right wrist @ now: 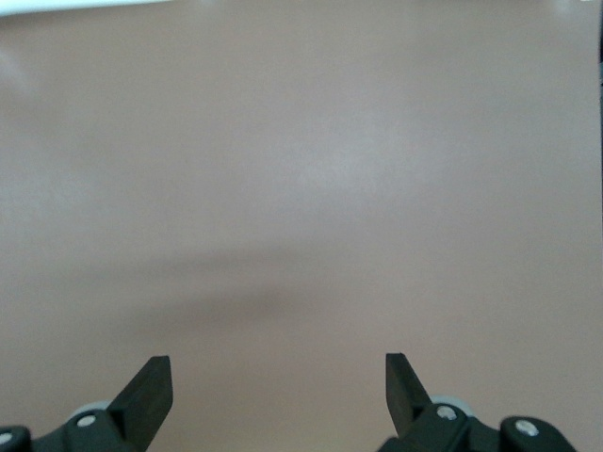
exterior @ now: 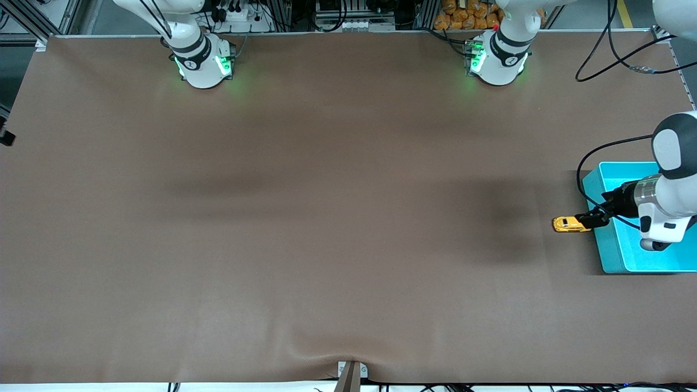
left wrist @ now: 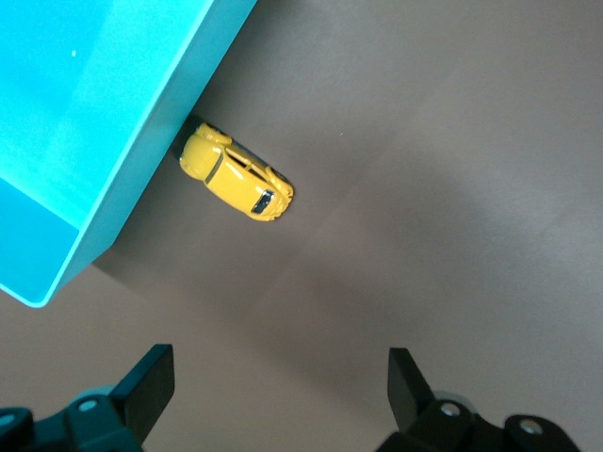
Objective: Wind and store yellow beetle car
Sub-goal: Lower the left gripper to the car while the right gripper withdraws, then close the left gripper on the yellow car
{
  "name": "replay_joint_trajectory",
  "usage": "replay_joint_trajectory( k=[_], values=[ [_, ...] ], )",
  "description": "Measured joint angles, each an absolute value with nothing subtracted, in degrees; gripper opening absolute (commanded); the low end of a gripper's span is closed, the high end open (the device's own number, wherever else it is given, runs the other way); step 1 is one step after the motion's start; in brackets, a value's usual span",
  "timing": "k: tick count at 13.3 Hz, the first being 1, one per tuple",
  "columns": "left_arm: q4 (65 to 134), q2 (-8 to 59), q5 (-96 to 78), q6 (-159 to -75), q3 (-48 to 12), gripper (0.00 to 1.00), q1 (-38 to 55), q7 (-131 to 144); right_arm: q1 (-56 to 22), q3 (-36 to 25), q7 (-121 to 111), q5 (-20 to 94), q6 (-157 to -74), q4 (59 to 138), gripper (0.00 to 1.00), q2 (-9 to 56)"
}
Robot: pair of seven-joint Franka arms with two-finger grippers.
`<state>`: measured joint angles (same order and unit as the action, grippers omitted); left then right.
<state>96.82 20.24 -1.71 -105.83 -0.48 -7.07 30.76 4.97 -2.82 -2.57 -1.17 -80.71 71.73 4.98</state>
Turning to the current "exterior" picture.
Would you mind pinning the brown table mat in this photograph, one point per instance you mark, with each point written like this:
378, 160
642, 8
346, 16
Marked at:
348, 163

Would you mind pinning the metal table edge clamp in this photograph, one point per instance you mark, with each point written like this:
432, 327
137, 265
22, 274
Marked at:
351, 378

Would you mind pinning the white power strip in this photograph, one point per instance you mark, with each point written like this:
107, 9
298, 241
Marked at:
239, 16

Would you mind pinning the grey equipment box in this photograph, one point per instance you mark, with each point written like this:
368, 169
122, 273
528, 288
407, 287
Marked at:
354, 24

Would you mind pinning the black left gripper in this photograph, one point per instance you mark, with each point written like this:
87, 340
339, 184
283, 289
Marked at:
618, 202

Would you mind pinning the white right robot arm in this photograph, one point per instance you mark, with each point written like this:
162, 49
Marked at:
199, 60

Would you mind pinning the orange packaged goods pile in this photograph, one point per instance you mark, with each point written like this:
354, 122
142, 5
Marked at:
463, 16

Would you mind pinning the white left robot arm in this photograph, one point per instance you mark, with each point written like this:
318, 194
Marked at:
672, 207

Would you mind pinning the yellow beetle toy car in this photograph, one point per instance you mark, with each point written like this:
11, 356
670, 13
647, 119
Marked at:
566, 224

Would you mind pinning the teal plastic storage bin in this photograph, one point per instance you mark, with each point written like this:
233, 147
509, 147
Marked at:
615, 256

